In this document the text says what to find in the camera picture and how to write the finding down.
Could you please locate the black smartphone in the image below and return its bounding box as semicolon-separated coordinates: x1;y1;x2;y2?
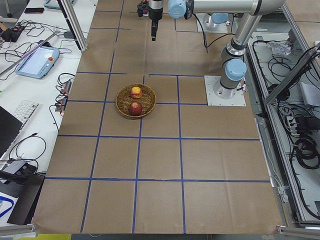
24;7;45;14

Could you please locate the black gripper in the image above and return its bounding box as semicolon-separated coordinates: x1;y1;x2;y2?
148;0;163;41

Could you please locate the yellow red apple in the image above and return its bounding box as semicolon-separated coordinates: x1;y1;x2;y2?
130;86;142;99

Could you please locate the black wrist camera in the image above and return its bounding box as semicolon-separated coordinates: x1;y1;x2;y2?
137;0;149;18

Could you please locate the dark red apple in basket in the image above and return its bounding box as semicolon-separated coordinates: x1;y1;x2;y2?
129;101;143;116

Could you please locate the white keyboard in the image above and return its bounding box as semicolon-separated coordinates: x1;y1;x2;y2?
13;100;39;128

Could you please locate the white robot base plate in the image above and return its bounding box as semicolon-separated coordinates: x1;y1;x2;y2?
204;75;246;107

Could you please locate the aluminium frame post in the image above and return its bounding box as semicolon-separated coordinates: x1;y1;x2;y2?
57;0;88;52

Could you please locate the blue teach pendant tablet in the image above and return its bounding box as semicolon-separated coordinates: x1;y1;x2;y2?
15;46;60;79

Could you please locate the woven wicker basket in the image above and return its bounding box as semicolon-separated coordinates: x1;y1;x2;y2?
115;84;156;119

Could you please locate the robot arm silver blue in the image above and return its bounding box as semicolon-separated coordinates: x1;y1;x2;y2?
167;0;285;100
196;13;229;34

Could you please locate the grey usb hub box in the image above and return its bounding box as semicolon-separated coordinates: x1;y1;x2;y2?
1;158;37;175

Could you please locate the brown paper table cover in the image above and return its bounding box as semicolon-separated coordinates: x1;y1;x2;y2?
33;0;282;234

